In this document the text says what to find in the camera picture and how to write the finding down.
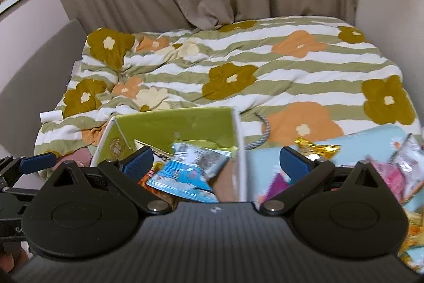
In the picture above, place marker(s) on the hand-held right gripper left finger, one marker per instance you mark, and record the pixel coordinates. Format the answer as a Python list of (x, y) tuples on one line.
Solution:
[(137, 165)]

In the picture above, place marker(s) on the white paper roll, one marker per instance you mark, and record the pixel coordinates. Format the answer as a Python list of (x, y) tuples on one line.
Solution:
[(51, 116)]

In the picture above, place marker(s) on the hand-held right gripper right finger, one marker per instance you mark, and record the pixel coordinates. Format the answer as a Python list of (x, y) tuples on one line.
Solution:
[(293, 161)]

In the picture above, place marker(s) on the person's left hand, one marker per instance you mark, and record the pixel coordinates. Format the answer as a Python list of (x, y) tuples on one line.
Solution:
[(6, 264)]

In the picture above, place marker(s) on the green box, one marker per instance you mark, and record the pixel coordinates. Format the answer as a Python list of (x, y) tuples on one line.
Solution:
[(172, 125)]

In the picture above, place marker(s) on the blue snack packet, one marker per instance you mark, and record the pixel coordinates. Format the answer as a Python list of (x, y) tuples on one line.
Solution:
[(185, 173)]

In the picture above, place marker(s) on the striped floral blanket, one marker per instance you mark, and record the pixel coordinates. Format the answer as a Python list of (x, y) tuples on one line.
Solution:
[(265, 70)]

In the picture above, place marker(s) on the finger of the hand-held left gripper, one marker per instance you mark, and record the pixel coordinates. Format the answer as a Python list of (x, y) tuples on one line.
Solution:
[(36, 162)]

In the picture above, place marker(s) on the pink snack packet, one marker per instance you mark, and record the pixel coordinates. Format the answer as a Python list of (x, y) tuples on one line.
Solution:
[(392, 178)]

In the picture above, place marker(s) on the purple snack packet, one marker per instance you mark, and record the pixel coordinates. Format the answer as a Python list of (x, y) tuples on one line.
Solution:
[(276, 186)]

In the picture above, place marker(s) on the grey bed headboard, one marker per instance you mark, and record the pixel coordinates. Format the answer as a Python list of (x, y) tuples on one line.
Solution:
[(33, 70)]

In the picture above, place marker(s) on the orange snack packet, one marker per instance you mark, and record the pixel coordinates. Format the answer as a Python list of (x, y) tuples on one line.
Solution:
[(149, 178)]

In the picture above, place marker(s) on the yellow snack packet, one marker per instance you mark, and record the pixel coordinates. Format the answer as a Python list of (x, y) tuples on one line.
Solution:
[(414, 230)]

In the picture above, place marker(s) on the pink cloth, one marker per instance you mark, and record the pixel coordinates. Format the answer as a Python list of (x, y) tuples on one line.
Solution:
[(79, 157)]

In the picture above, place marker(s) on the silver clear snack packet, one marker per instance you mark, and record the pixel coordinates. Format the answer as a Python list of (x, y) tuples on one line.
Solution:
[(412, 157)]

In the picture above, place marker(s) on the gold snack packet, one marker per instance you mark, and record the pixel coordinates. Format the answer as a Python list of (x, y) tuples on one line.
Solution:
[(318, 148)]

